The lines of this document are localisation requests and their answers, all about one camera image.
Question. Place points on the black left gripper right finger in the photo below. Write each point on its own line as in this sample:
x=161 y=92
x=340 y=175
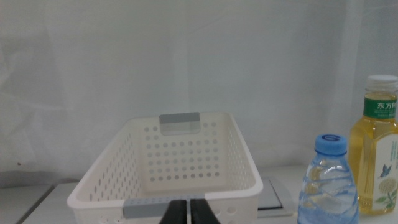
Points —
x=200 y=214

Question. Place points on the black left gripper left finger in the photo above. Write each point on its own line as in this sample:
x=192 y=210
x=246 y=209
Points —
x=175 y=214

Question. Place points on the clear water bottle blue cap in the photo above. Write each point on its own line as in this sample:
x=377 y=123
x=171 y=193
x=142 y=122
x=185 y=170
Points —
x=329 y=189

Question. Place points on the yellow tea bottle green label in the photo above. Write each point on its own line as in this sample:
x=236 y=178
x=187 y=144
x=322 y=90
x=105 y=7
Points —
x=377 y=155

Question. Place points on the white perforated plastic basket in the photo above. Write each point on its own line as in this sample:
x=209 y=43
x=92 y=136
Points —
x=180 y=183

